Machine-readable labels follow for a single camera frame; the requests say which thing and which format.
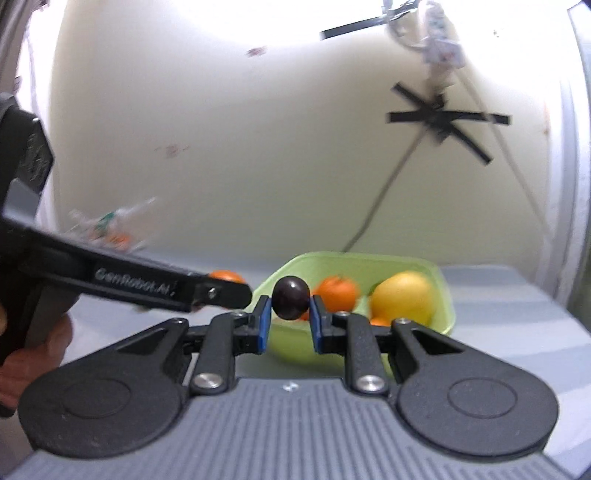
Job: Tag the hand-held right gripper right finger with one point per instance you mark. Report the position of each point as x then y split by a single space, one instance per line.
316 323

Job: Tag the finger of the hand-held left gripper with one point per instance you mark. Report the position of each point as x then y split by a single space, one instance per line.
138 281

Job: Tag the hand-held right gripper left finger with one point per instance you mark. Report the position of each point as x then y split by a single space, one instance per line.
264 323

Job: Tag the green plastic basin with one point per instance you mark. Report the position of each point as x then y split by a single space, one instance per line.
295 346

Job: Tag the dark purple plum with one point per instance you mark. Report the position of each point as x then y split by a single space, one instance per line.
291 297

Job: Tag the orange mandarin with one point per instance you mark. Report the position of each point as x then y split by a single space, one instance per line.
381 321
226 277
339 293

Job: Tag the large yellow citrus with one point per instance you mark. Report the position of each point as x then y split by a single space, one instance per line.
404 297

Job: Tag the person's left hand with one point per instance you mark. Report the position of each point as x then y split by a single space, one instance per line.
41 364

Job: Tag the clear plastic bag of produce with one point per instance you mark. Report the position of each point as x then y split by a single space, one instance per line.
111 226

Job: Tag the striped bed sheet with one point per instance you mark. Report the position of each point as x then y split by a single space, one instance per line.
489 300

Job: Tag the black tape cross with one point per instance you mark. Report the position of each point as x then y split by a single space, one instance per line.
443 117

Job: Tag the black tape strip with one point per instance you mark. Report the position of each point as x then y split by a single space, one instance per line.
351 27

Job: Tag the white power strip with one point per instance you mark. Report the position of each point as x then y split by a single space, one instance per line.
441 37

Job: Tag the white door frame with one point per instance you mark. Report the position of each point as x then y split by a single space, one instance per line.
570 161

